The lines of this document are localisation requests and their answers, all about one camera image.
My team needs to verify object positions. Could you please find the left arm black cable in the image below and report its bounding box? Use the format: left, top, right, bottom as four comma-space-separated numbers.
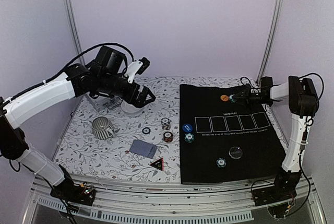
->
10, 42, 138, 99

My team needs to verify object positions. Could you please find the clear round dealer button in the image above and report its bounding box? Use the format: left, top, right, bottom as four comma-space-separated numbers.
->
228, 146, 243, 159

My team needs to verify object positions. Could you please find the striped mug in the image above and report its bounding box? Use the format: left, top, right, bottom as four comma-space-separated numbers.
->
91, 116, 116, 140

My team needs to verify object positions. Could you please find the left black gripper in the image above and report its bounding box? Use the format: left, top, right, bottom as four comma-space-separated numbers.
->
98, 72, 157, 108

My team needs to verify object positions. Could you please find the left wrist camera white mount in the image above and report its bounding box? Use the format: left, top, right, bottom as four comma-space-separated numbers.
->
124, 57, 150, 84

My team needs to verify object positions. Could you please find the white bowl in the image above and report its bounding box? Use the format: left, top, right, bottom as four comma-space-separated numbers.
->
121, 101, 143, 117

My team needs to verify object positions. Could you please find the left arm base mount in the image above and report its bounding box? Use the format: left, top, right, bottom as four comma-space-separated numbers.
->
50, 165, 96, 206

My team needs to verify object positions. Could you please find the right aluminium frame post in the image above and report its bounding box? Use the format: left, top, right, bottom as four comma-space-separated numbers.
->
256, 0, 283, 83

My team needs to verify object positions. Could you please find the black poker mat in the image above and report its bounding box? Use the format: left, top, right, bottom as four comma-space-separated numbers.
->
180, 84, 285, 184

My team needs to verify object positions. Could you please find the left aluminium frame post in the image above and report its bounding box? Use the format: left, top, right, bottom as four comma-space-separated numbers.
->
63, 0, 82, 54

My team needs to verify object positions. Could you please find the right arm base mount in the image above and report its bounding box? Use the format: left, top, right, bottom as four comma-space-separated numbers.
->
251, 168, 302, 206

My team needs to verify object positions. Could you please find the black red 100 chip stack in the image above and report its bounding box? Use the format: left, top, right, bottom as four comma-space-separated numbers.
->
163, 131, 173, 143

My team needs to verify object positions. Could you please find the blue small blind button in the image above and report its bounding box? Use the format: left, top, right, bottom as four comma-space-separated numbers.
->
182, 123, 193, 133

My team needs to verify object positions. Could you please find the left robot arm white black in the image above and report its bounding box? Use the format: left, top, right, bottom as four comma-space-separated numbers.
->
1, 60, 155, 200

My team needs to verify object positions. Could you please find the single chip on table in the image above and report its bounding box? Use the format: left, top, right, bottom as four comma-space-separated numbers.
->
142, 127, 151, 135

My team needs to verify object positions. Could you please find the orange big blind button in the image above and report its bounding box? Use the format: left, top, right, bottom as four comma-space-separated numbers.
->
220, 95, 229, 102

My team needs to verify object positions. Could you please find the clear plastic case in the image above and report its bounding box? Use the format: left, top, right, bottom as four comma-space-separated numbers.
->
91, 96, 122, 112

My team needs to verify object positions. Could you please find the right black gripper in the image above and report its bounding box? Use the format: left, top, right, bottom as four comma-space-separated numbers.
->
232, 87, 270, 110

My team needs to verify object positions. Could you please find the green blue 50 chip stack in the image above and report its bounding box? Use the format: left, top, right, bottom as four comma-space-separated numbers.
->
229, 95, 236, 103

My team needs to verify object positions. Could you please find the aluminium frame post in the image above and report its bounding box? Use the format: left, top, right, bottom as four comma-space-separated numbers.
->
63, 0, 82, 54
256, 0, 283, 83

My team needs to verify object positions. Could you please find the triangular all in marker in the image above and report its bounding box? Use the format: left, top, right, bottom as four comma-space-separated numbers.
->
149, 157, 164, 171

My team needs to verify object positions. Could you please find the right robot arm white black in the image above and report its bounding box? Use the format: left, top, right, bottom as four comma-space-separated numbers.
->
229, 75, 321, 173

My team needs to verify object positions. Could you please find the front aluminium rail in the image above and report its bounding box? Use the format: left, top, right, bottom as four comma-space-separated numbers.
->
22, 174, 327, 224

